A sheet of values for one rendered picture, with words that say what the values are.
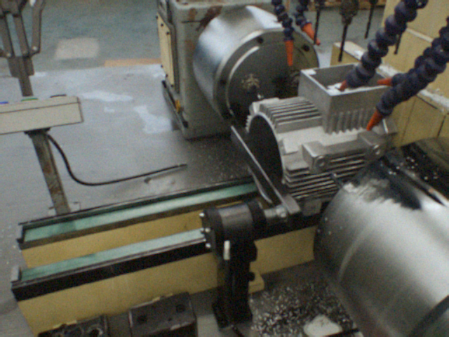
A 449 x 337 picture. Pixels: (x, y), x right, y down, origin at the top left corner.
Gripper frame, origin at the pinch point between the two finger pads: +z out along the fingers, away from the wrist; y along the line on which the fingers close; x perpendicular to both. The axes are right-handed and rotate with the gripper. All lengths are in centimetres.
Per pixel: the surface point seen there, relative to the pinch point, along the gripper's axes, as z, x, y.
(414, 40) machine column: 4, -20, 69
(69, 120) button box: 8.9, -3.5, 6.4
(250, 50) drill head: 0.5, -5.3, 42.4
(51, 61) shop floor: -45, 326, -24
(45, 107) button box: 5.9, -3.5, 2.9
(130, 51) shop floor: -47, 329, 48
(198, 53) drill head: -1.8, 8.5, 35.4
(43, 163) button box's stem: 16.3, 2.4, -0.5
